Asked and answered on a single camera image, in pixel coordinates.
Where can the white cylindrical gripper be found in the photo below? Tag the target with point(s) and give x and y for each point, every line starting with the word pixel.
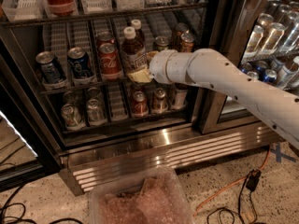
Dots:
pixel 159 66

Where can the brown tea bottle white cap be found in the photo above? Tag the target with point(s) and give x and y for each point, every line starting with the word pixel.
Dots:
pixel 133 52

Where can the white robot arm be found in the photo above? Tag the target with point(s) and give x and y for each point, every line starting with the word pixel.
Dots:
pixel 207 68

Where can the bottom shelf brown bottle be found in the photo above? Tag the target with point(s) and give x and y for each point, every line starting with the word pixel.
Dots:
pixel 178 95

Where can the glass fridge door right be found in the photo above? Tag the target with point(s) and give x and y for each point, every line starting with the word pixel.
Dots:
pixel 227 30

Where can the stainless fridge base grille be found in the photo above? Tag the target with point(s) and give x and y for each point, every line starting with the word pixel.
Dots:
pixel 87 167

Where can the open fridge door left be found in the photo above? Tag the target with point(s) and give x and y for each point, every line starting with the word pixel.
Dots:
pixel 25 150

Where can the green soda can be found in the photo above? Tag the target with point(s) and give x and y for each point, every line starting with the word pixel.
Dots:
pixel 161 43

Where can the front red cola can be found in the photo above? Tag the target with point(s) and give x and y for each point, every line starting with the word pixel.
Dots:
pixel 110 62

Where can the red cola can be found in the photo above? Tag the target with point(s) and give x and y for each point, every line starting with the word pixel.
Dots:
pixel 110 62
pixel 104 37

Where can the bottom front red can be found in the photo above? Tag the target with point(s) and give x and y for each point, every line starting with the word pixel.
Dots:
pixel 139 104

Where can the bottom brown can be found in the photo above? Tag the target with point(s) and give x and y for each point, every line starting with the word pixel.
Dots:
pixel 159 103

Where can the front orange patterned can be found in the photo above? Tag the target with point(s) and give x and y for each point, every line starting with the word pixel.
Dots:
pixel 186 42

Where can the orange patterned can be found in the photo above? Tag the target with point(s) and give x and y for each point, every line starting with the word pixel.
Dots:
pixel 177 31
pixel 186 42

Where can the rear orange patterned can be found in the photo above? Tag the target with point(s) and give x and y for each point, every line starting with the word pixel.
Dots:
pixel 177 31

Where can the rear red cola can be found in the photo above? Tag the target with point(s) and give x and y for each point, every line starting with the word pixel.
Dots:
pixel 104 37

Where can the rear right silver can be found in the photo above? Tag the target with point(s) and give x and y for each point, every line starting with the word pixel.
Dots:
pixel 94 93

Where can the silver can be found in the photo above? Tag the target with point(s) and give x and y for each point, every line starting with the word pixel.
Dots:
pixel 95 112
pixel 94 93
pixel 72 118
pixel 70 97

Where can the blue pepsi can right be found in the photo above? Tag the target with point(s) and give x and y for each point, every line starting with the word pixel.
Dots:
pixel 79 62

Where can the blue pepsi can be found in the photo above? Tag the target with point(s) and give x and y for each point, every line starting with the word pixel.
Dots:
pixel 51 70
pixel 79 62

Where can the front right silver can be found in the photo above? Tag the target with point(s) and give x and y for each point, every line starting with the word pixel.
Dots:
pixel 95 112

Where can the rear left silver can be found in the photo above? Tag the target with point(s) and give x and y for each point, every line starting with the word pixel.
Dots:
pixel 70 97

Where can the front left silver can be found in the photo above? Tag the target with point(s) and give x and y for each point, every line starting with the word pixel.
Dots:
pixel 72 118

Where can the blue pepsi can left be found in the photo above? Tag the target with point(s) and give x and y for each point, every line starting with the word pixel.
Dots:
pixel 51 70

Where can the clear plastic bin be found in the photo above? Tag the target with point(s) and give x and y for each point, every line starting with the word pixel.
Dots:
pixel 153 196

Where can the black power adapter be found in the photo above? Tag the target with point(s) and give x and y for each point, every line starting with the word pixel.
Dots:
pixel 253 180

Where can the blue tape cross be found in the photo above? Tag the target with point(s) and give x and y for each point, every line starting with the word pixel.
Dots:
pixel 277 151

